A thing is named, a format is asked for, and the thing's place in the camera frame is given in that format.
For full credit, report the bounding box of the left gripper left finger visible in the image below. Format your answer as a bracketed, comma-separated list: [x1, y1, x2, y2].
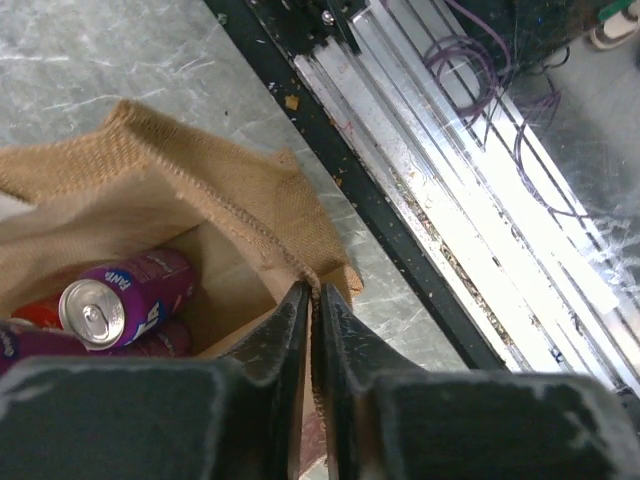
[1, 282, 309, 479]

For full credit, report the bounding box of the aluminium frame rail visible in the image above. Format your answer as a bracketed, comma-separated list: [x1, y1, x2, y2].
[209, 1, 639, 393]

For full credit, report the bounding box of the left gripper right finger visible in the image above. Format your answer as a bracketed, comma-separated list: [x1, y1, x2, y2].
[312, 284, 639, 479]

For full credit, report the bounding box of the red cola can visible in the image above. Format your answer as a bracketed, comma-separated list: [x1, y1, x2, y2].
[11, 296, 63, 329]

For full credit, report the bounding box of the burlap canvas tote bag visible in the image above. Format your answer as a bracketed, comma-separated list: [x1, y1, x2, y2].
[1, 100, 362, 360]

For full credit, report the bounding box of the purple fanta can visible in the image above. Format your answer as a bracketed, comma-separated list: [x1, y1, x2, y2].
[109, 320, 192, 357]
[1, 321, 90, 375]
[58, 248, 198, 351]

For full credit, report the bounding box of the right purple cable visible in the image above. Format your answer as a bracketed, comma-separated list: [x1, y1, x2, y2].
[419, 0, 591, 216]

